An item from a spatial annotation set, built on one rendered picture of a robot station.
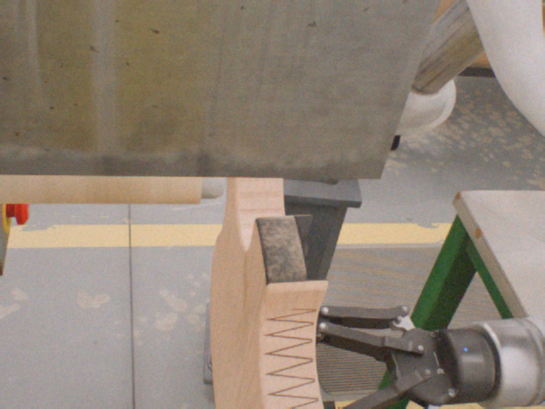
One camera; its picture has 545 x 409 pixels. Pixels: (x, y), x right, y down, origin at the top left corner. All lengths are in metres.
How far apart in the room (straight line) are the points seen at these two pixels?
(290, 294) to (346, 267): 1.82
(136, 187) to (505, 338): 0.40
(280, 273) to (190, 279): 1.69
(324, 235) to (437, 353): 0.83
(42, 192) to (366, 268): 1.86
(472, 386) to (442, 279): 0.54
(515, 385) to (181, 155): 0.49
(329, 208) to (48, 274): 1.02
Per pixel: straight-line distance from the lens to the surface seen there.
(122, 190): 0.53
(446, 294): 1.26
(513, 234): 1.13
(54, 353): 1.99
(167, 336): 2.01
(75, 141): 0.32
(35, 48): 0.30
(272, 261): 0.48
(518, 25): 0.85
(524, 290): 1.05
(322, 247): 1.55
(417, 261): 2.41
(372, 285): 2.27
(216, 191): 0.54
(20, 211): 0.91
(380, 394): 0.68
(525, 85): 0.81
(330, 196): 1.44
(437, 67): 1.30
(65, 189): 0.53
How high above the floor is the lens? 1.60
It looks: 41 degrees down
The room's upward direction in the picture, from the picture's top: 12 degrees clockwise
